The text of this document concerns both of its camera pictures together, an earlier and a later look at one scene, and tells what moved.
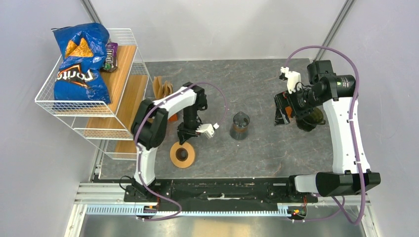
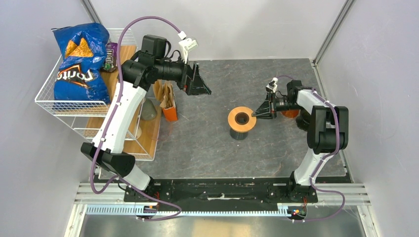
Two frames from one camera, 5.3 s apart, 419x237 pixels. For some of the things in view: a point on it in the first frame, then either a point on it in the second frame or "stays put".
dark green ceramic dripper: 309,122 stays put
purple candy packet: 111,57 stays put
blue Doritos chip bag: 79,77 stays put
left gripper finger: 184,136 -> 197,85
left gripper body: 189,124 -> 185,79
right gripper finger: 285,107 -> 264,111
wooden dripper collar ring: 190,158 -> 240,119
